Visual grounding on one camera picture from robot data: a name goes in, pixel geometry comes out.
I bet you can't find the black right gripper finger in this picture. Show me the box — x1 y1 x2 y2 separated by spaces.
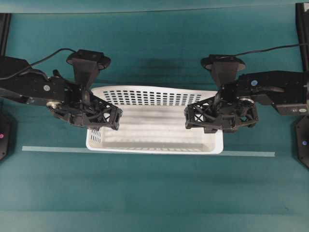
184 95 221 117
184 113 236 133

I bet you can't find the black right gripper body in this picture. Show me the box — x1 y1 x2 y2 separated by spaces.
212 82 258 132

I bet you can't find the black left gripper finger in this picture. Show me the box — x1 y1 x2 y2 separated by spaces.
82 112 121 131
90 94 122 116

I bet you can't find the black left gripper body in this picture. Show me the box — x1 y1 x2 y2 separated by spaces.
47 84 96 127

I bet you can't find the white plastic lattice basket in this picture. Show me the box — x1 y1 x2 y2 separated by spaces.
86 86 224 155

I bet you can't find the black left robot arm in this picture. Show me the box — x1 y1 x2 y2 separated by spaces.
0 56 123 131

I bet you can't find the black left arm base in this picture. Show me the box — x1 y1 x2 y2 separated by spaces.
0 111 18 163

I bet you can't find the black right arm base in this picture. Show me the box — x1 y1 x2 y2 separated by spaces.
295 116 309 169

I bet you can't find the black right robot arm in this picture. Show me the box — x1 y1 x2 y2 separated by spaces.
184 71 309 133

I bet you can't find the light tape strip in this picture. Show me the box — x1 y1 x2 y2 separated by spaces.
21 145 275 158

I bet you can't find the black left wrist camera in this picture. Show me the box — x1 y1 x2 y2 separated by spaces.
66 49 111 89

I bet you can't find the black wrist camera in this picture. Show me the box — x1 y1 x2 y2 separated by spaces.
200 54 246 88
66 49 111 89

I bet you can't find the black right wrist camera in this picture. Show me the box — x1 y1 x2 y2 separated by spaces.
200 54 246 88

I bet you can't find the black left camera cable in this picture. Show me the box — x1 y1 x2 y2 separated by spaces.
0 48 78 81

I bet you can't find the black camera cable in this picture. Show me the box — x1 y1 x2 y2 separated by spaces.
235 43 309 57
0 48 78 81

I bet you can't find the black right camera cable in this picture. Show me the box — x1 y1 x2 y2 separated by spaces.
235 43 309 57

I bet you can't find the black left frame post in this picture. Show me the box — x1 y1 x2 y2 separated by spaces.
0 13 12 56

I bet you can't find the black frame post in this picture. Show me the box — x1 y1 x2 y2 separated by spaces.
0 13 12 56
295 2 309 72

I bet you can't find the black right frame post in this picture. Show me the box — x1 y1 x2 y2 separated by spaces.
295 2 309 72

